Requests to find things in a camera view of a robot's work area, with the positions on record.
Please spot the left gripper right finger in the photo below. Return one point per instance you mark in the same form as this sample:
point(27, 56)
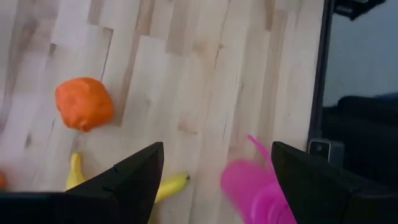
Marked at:
point(317, 193)

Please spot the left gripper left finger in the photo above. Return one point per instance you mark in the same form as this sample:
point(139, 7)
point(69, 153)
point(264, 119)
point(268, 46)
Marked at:
point(124, 193)

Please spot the yellow toy banana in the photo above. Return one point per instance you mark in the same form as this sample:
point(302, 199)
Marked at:
point(169, 188)

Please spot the pink plastic squeeze bottle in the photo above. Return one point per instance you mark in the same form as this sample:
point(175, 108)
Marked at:
point(248, 186)

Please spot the orange toy fruit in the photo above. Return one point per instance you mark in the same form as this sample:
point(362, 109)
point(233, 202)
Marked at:
point(84, 104)

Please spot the silver frame bracket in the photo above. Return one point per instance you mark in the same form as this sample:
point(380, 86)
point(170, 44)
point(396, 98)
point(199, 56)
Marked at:
point(320, 147)

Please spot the black metal table frame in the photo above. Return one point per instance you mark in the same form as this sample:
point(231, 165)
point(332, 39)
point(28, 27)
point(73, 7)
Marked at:
point(323, 62)

